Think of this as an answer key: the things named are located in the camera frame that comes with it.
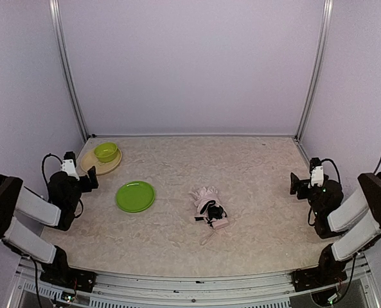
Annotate pink and black umbrella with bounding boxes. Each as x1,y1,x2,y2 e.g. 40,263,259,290
190,186,229,246

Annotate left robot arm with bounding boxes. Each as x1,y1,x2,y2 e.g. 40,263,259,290
0,167,99,277

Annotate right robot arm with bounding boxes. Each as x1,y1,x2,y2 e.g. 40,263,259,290
290,169,381,276

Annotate beige plate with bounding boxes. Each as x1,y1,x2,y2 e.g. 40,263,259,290
80,150,122,175

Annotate green bowl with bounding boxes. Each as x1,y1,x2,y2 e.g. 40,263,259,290
94,142,118,162

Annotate green plate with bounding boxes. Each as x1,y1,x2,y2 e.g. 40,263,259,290
116,181,155,213

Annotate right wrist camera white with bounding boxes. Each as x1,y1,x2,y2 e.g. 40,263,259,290
308,157,324,188

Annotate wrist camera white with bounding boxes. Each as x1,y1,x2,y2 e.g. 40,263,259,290
61,151,80,180
308,157,324,188

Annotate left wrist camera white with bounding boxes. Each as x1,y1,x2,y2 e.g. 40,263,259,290
61,151,80,180

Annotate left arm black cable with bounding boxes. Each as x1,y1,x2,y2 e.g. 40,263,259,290
41,153,64,187

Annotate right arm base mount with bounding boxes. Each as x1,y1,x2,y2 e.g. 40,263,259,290
291,267,348,292

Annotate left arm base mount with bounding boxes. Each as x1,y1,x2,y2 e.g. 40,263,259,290
40,268,96,293

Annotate front aluminium rail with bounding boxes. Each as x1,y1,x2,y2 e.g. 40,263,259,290
6,253,380,308

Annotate left aluminium corner post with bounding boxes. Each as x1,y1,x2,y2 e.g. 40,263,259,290
49,0,89,142

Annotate aluminium corner post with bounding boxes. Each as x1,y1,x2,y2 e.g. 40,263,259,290
49,0,89,142
295,0,333,144

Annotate right aluminium corner post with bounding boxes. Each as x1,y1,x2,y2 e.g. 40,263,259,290
295,0,333,144

